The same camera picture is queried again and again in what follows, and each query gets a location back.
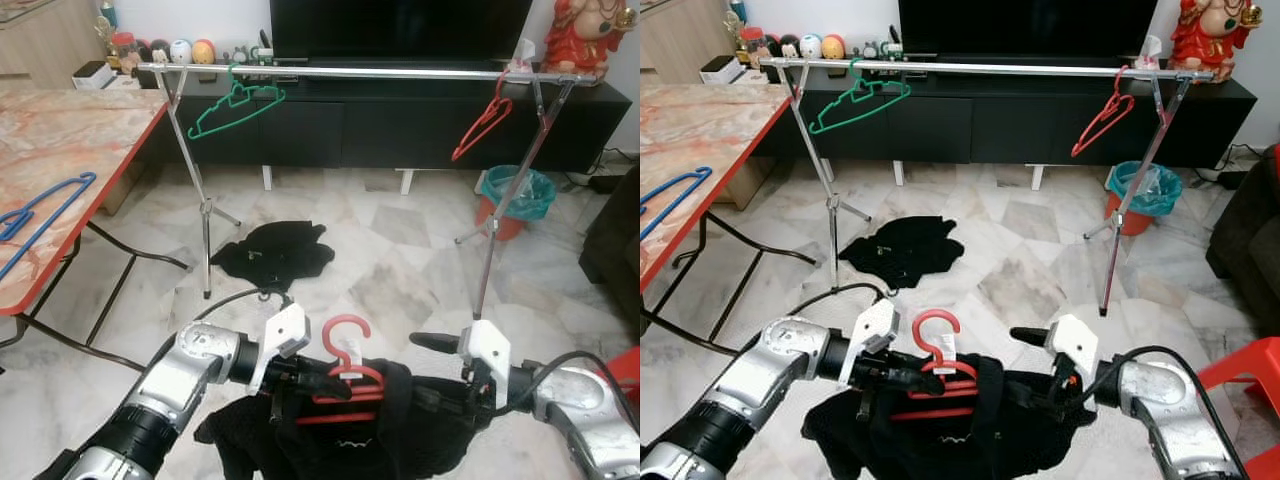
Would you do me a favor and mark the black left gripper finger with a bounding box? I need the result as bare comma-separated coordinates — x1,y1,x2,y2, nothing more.
896,365,949,395
300,371,353,402

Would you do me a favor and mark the red plastic hanger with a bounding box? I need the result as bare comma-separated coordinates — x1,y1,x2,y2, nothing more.
1071,66,1137,159
451,70,515,163
296,315,387,427
890,309,980,422

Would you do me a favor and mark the navy knit garment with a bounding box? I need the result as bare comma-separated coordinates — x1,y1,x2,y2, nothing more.
195,360,503,480
800,354,1101,480

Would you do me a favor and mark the black printed t-shirt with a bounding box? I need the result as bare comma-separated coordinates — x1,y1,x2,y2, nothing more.
210,221,337,294
838,215,967,292

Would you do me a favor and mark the blue plastic hanger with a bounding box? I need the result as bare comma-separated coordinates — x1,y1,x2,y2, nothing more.
640,166,714,242
0,172,98,283

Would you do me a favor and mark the green plastic hanger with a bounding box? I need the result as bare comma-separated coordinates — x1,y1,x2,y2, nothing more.
188,65,288,141
808,60,914,136

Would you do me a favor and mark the red plastic stool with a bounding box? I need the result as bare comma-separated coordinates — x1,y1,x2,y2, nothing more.
604,347,641,403
1196,337,1280,480

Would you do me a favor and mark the red bin with teal bag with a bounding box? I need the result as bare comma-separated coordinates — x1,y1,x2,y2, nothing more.
1103,160,1185,238
475,165,558,243

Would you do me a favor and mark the dark brown sofa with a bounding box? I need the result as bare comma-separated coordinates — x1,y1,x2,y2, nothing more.
1205,145,1280,310
580,165,641,303

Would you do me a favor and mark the black tv cabinet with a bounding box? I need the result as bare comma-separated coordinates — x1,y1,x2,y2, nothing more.
758,64,1259,172
130,68,634,177

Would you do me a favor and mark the silver clothes rack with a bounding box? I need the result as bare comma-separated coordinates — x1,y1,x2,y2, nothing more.
137,62,601,322
760,57,1217,318

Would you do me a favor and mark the black television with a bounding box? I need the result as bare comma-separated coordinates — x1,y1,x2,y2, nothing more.
898,0,1160,57
270,0,535,60

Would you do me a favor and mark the red robed figurine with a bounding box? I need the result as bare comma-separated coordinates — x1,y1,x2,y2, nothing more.
543,0,634,82
1169,0,1257,84

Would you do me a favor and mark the white cardboard box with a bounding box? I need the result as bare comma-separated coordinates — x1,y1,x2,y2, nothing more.
700,56,744,86
72,62,117,92

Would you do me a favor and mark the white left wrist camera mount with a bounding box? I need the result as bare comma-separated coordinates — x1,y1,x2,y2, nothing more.
838,298,900,390
250,303,312,394

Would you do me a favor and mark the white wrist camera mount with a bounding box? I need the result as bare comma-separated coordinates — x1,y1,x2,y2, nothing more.
838,298,900,390
250,303,312,394
458,320,513,410
1043,314,1100,383

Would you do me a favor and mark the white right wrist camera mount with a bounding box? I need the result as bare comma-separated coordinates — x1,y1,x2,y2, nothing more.
458,320,513,410
1043,314,1100,383

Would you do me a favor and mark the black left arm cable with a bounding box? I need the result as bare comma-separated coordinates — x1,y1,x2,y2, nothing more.
195,287,297,323
790,283,892,317

